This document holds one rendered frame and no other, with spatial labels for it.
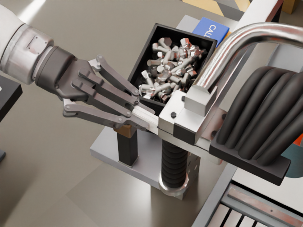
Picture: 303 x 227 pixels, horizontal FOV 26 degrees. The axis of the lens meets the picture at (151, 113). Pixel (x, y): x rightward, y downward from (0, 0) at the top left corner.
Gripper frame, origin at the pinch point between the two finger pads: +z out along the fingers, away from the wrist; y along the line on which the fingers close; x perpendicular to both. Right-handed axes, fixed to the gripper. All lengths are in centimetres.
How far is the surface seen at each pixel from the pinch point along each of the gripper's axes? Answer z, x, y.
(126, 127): -3.5, 10.9, 2.8
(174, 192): 8.0, -8.1, -13.3
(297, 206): 44, 53, 29
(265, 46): 21, 67, 84
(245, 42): 5.5, -33.1, -2.9
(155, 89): -2.3, 14.9, 15.6
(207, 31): 1.4, 22.6, 41.3
